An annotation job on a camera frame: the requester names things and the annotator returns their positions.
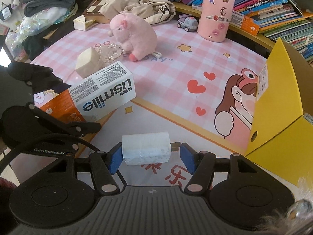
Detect white desk pad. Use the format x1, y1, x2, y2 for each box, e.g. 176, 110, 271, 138
10, 97, 247, 187

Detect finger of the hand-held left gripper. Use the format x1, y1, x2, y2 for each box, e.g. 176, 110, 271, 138
7, 62, 72, 95
24, 102, 102, 138

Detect orange box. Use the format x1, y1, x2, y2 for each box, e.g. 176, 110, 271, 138
231, 9, 260, 36

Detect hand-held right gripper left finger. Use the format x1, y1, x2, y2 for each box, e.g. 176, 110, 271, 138
46, 142, 124, 193

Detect beige cloth garment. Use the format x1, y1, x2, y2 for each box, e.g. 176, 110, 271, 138
95, 0, 177, 25

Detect pink sticker canister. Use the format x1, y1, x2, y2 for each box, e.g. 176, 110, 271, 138
197, 0, 237, 43

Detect white and orange carton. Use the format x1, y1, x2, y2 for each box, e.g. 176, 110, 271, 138
39, 60, 137, 128

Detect white charger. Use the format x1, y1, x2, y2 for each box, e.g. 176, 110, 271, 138
121, 132, 180, 166

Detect pink plush pig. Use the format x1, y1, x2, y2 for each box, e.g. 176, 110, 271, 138
109, 11, 165, 62

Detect iridescent plastic bags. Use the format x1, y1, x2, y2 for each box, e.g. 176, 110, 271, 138
4, 5, 74, 54

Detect yellow cardboard box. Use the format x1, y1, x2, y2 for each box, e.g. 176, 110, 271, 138
245, 37, 313, 187

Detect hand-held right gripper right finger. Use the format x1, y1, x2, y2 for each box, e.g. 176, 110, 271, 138
179, 142, 253, 193

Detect grey toy car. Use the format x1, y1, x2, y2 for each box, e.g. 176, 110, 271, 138
176, 14, 199, 33

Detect row of colourful books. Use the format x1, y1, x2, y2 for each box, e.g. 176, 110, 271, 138
164, 0, 313, 62

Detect pink checked desktop mat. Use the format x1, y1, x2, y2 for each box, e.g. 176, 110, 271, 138
29, 17, 277, 150

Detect beige block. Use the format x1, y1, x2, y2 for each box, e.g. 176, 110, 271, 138
75, 47, 104, 79

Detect clear bead trinket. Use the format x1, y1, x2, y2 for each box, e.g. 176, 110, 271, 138
94, 41, 125, 63

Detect beige fluffy clothing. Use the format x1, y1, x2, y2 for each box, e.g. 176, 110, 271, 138
254, 176, 313, 235

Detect wooden chessboard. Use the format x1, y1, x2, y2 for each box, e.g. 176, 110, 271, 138
84, 0, 115, 24

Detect cream tissue pack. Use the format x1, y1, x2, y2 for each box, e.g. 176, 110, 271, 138
73, 14, 98, 32

